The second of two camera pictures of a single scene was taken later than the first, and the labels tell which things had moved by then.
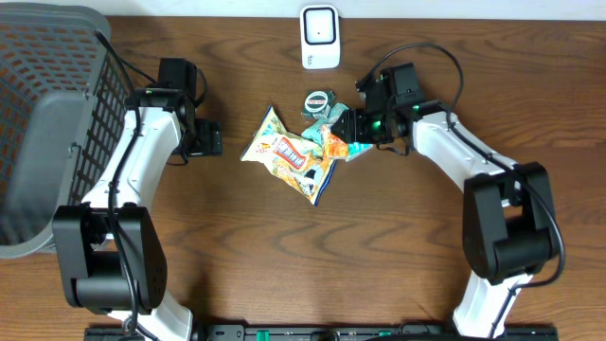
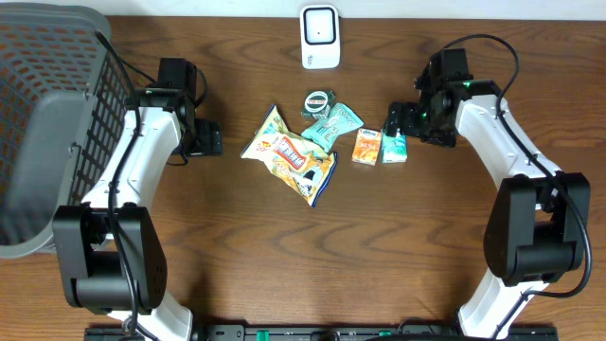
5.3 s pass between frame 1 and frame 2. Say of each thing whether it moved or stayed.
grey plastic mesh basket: stayed
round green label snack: stayed
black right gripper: moved
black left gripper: stayed
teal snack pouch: stayed
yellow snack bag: stayed
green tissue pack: moved
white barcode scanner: stayed
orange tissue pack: moved
